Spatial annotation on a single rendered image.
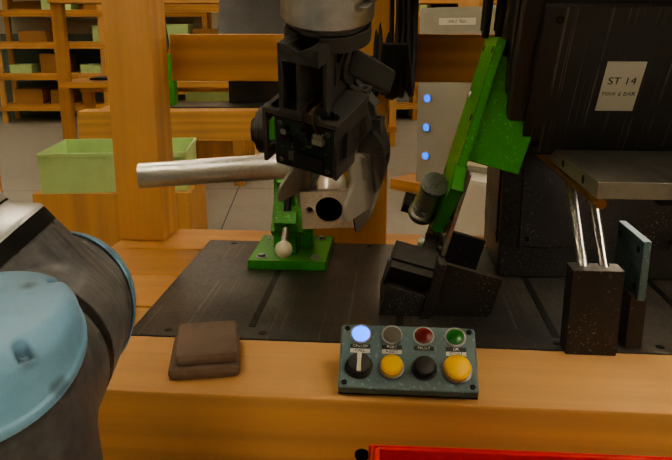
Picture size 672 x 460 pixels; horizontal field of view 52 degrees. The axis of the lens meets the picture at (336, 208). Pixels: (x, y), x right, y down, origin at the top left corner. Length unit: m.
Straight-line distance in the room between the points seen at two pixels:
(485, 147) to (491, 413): 0.34
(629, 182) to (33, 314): 0.57
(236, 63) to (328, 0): 0.87
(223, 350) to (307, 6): 0.42
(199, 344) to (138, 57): 0.68
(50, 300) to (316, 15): 0.27
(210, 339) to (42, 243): 0.33
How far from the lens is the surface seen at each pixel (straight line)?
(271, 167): 0.81
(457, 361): 0.76
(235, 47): 1.39
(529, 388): 0.81
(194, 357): 0.80
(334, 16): 0.53
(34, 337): 0.42
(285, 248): 1.09
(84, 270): 0.56
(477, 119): 0.90
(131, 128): 1.37
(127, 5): 1.35
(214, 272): 1.14
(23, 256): 0.55
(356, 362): 0.76
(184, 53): 1.41
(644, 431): 0.82
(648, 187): 0.78
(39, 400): 0.43
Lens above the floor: 1.28
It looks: 14 degrees down
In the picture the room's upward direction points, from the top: straight up
